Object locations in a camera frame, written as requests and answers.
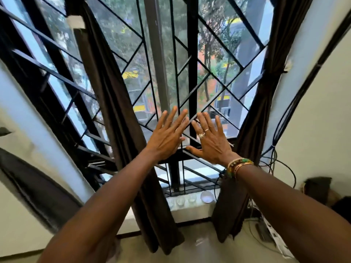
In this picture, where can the person's left hand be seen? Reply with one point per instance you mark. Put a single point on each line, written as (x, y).
(164, 139)

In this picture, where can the grey curtain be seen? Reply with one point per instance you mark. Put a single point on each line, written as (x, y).
(35, 188)

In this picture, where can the person's left forearm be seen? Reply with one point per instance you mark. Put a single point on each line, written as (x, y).
(96, 216)

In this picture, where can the orange brick building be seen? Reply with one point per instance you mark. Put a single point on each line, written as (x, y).
(209, 87)

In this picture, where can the person's right hand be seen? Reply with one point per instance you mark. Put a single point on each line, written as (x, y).
(214, 147)

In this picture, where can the person's right forearm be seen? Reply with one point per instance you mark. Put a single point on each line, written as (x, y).
(296, 216)

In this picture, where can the clear cut glass cup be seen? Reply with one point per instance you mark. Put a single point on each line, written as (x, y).
(170, 202)
(180, 201)
(192, 198)

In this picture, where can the dark brown curtain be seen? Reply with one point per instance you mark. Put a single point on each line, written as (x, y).
(260, 106)
(109, 93)

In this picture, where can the white bowl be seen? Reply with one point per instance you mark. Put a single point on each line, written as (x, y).
(207, 196)

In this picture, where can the grey outdoor building wall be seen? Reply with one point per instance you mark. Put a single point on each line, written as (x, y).
(248, 52)

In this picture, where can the black wall-mounted box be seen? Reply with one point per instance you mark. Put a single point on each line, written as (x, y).
(318, 188)

